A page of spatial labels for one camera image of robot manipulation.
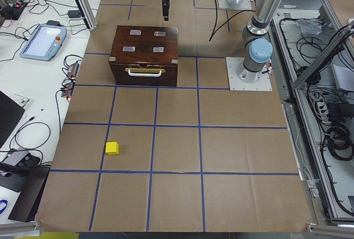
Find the orange black connector lower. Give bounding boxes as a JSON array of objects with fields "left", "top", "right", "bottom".
[{"left": 61, "top": 82, "right": 75, "bottom": 99}]

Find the black laptop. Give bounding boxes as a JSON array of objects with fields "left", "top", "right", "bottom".
[{"left": 0, "top": 91, "right": 25, "bottom": 147}]

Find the dark wooden drawer cabinet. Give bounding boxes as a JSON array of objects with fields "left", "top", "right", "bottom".
[{"left": 108, "top": 25, "right": 180, "bottom": 87}]

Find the black cable bundle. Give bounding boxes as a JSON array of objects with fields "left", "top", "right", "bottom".
[{"left": 320, "top": 124, "right": 354, "bottom": 162}]

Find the orange black connector upper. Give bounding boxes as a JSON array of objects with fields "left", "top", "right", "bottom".
[{"left": 66, "top": 62, "right": 80, "bottom": 78}]

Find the wooden drawer with white handle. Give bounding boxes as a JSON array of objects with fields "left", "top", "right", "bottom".
[{"left": 110, "top": 63, "right": 178, "bottom": 87}]

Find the orange black connector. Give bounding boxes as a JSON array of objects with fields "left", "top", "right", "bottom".
[
  {"left": 66, "top": 62, "right": 80, "bottom": 78},
  {"left": 61, "top": 82, "right": 75, "bottom": 99}
]

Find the yellow cube block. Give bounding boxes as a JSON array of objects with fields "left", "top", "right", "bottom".
[{"left": 105, "top": 142, "right": 119, "bottom": 155}]

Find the grey usb hub adapter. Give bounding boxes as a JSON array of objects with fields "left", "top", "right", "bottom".
[{"left": 3, "top": 150, "right": 40, "bottom": 169}]

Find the black electronics board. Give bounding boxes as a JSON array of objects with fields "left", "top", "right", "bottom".
[{"left": 1, "top": 1, "right": 28, "bottom": 20}]

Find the aluminium frame right side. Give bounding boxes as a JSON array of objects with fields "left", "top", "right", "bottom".
[{"left": 272, "top": 0, "right": 353, "bottom": 238}]

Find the white power strip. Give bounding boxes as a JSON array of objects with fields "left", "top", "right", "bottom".
[{"left": 314, "top": 101, "right": 331, "bottom": 125}]

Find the blue teach pendant tablet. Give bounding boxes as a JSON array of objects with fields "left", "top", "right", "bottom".
[{"left": 20, "top": 24, "right": 67, "bottom": 61}]

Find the black power adapter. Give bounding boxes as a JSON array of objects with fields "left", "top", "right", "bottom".
[{"left": 67, "top": 10, "right": 81, "bottom": 18}]

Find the brown paper table cover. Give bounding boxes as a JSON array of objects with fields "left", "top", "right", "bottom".
[{"left": 35, "top": 0, "right": 354, "bottom": 233}]

